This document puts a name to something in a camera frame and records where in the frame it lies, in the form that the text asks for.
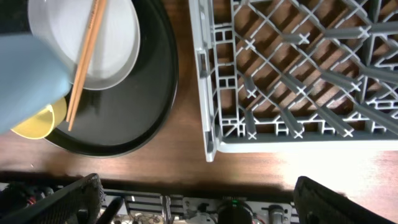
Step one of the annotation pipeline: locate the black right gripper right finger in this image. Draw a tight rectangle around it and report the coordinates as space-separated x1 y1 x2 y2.
294 176 391 224

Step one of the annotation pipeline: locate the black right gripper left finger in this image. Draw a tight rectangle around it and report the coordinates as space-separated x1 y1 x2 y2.
1 174 104 224

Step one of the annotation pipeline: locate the yellow bowl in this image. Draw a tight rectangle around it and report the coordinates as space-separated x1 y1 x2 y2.
11 98 67 140

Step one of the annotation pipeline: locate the blue plastic cup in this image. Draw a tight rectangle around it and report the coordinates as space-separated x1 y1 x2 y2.
1 34 71 134

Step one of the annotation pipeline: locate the robot base electronics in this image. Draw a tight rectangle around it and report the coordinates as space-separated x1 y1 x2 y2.
0 182 299 224

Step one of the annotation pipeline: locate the grey dishwasher rack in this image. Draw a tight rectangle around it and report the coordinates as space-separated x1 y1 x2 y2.
188 0 397 162

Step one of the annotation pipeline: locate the round black tray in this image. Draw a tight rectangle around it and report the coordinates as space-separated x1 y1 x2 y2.
0 0 180 158

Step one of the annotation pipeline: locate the grey round plate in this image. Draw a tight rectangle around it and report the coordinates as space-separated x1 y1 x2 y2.
28 0 141 90

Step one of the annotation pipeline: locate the wooden chopstick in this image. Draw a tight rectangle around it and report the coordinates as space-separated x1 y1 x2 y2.
67 0 109 132
66 0 102 123

